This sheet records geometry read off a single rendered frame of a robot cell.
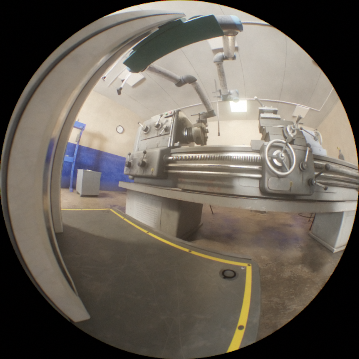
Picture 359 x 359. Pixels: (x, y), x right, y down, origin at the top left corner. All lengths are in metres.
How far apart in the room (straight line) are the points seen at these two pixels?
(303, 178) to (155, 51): 1.17
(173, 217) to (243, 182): 0.60
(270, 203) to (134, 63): 1.23
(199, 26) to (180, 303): 0.95
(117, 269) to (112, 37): 0.34
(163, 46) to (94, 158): 3.69
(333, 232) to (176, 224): 1.64
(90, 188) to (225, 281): 2.57
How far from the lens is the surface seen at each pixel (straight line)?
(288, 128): 0.77
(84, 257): 0.28
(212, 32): 0.79
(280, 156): 0.64
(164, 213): 0.95
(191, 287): 0.22
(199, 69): 3.30
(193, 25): 0.78
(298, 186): 0.76
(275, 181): 0.67
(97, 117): 4.36
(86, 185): 2.56
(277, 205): 0.69
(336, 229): 1.52
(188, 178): 0.90
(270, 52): 3.34
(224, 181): 0.82
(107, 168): 4.16
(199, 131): 1.13
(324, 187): 0.85
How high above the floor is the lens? 0.49
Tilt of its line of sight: 3 degrees up
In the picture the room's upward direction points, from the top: 6 degrees clockwise
